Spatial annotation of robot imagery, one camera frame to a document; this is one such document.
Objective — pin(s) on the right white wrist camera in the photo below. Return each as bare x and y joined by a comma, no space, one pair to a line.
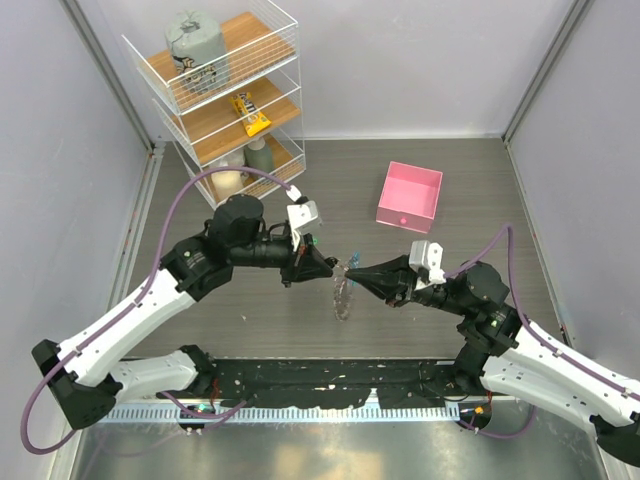
425,259

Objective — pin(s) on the green pump bottle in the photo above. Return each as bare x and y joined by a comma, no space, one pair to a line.
258,155

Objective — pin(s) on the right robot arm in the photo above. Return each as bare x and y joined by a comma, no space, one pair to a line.
506,352

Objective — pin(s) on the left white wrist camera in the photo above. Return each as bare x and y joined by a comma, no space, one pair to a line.
302,214

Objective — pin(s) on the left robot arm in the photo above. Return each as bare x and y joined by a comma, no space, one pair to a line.
88,373

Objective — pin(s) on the patterned jar on shelf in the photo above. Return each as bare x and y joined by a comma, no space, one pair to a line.
235,160

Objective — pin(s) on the white slotted cable duct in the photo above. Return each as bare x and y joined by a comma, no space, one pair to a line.
167,412

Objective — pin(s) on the yellow candy bag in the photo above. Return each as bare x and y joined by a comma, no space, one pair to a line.
253,119

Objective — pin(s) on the cream pump bottle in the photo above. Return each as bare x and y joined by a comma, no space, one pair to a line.
227,183

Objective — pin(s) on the pink open drawer box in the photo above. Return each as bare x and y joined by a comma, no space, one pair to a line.
409,197

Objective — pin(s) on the grey wrapped paper roll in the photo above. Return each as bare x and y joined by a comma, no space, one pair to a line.
198,50

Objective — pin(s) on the white wire shelf rack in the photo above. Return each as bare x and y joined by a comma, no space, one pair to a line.
263,47

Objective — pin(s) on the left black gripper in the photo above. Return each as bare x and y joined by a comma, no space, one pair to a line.
307,262

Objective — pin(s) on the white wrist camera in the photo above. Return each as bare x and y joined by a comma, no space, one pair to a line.
425,259
302,214

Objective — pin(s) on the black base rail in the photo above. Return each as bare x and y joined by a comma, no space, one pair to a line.
306,384

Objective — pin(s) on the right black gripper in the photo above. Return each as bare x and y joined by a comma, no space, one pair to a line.
393,280

